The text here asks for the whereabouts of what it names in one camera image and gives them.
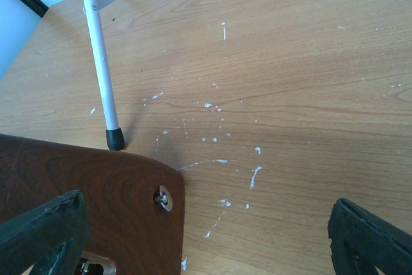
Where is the brown wooden metronome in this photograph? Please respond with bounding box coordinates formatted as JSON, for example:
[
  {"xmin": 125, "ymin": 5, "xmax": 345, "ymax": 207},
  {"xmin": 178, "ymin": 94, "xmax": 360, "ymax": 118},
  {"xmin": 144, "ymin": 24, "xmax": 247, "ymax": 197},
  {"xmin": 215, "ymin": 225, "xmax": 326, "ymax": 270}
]
[{"xmin": 1, "ymin": 135, "xmax": 185, "ymax": 274}]

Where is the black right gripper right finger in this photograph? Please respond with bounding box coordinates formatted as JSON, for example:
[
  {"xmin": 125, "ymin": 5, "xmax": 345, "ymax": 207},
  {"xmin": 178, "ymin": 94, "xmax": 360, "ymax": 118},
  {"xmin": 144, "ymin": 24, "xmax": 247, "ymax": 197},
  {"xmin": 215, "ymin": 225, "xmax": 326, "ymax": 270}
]
[{"xmin": 328, "ymin": 198, "xmax": 411, "ymax": 274}]

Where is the white tripod music stand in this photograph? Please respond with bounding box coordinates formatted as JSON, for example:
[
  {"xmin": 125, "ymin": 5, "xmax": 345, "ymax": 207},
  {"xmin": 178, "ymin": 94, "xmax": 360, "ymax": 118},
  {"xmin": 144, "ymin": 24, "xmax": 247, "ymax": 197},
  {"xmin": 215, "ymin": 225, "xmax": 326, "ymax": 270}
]
[{"xmin": 83, "ymin": 0, "xmax": 125, "ymax": 151}]

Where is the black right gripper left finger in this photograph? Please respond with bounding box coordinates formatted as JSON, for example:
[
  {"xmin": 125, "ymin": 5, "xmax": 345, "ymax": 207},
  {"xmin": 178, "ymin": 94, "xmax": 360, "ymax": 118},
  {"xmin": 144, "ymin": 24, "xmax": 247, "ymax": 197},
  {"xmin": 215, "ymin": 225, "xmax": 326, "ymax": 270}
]
[{"xmin": 1, "ymin": 190, "xmax": 89, "ymax": 274}]

